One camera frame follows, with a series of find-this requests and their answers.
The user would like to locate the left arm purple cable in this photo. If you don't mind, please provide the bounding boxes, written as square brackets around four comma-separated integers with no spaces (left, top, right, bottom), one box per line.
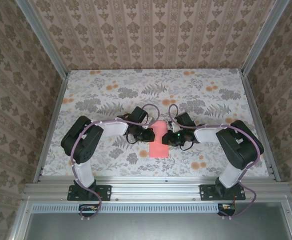
[70,103,161,221]

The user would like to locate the grey slotted cable duct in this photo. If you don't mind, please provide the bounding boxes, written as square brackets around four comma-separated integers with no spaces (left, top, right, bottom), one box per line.
[32,202,220,214]

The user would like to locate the aluminium side rail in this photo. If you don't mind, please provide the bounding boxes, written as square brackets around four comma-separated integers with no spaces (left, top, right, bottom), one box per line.
[33,74,69,183]
[240,71,282,182]

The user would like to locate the pink square paper sheet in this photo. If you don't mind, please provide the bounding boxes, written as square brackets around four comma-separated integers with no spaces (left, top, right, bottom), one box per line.
[148,120,170,159]

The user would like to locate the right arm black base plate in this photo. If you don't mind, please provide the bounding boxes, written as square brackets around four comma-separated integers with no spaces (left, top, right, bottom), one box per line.
[200,184,246,201]

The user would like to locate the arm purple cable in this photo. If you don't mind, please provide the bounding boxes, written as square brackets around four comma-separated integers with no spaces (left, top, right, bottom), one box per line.
[70,103,161,221]
[168,103,260,218]

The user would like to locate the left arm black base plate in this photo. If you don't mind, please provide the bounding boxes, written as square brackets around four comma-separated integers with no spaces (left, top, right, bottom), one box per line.
[67,184,111,201]

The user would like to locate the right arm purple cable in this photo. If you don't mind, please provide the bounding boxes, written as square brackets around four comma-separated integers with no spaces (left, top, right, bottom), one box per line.
[168,103,260,218]

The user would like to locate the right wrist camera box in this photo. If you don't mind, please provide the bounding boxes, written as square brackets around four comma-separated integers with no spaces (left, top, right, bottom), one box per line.
[169,121,181,134]

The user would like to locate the grey metal sheet panel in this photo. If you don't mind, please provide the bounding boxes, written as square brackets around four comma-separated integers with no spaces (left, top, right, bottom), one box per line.
[9,197,292,240]

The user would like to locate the aluminium cross rail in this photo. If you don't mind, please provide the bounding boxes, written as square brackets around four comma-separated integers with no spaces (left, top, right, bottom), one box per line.
[23,176,292,201]

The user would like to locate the aluminium corner post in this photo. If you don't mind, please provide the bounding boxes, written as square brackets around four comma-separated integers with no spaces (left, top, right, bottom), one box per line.
[14,0,68,79]
[241,0,291,76]

